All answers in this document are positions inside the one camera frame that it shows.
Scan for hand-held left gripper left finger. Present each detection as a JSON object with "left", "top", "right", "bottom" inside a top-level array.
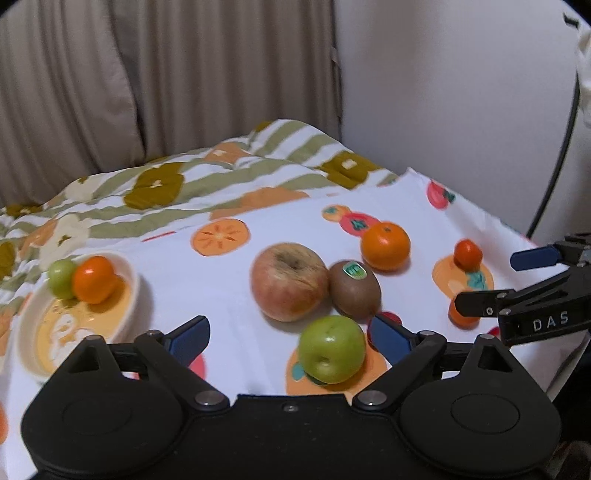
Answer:
[{"left": 55, "top": 315, "right": 230, "bottom": 411}]

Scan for brown kiwi with sticker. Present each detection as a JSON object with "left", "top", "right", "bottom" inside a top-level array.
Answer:
[{"left": 328, "top": 260, "right": 382, "bottom": 318}]

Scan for white fruit-print cloth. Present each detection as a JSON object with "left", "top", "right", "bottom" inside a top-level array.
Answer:
[{"left": 0, "top": 168, "right": 573, "bottom": 446}]

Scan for black cable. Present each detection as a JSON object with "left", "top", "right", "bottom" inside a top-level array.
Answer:
[{"left": 526, "top": 69, "right": 581, "bottom": 237}]

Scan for white hanging cloth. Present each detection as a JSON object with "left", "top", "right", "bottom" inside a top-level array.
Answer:
[{"left": 563, "top": 11, "right": 591, "bottom": 130}]

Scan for beige curtain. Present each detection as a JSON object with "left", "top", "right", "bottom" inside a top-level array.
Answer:
[{"left": 0, "top": 0, "right": 341, "bottom": 208}]

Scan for red-yellow apple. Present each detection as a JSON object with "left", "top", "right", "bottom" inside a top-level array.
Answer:
[{"left": 250, "top": 242, "right": 331, "bottom": 322}]

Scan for cream ceramic bowl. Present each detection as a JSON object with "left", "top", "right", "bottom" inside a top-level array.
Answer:
[{"left": 18, "top": 251, "right": 139, "bottom": 381}]

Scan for striped printed blanket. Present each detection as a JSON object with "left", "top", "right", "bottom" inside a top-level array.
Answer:
[{"left": 0, "top": 120, "right": 402, "bottom": 324}]

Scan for large orange mandarin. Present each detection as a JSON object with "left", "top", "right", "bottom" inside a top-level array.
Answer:
[{"left": 360, "top": 222, "right": 411, "bottom": 271}]

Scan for small orange kumquat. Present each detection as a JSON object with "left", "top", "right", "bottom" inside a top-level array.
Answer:
[{"left": 454, "top": 239, "right": 483, "bottom": 271}]

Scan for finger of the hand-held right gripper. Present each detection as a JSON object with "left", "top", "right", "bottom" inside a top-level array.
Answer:
[
  {"left": 455, "top": 265, "right": 591, "bottom": 319},
  {"left": 510, "top": 235, "right": 591, "bottom": 273}
]

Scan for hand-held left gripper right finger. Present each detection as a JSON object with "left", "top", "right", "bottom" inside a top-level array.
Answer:
[{"left": 353, "top": 314, "right": 513, "bottom": 411}]

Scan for small green fruit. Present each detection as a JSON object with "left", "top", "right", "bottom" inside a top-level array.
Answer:
[{"left": 48, "top": 259, "right": 77, "bottom": 299}]

